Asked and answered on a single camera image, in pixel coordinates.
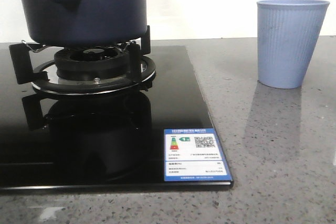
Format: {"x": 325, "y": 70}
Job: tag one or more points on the light blue ribbed cup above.
{"x": 287, "y": 31}

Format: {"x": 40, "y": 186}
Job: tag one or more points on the black right burner pot support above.
{"x": 87, "y": 71}

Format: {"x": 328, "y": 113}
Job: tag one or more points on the dark blue cooking pot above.
{"x": 84, "y": 22}

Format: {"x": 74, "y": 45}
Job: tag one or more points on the blue energy label sticker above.
{"x": 194, "y": 155}

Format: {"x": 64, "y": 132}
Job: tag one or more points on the black glass gas stove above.
{"x": 113, "y": 142}

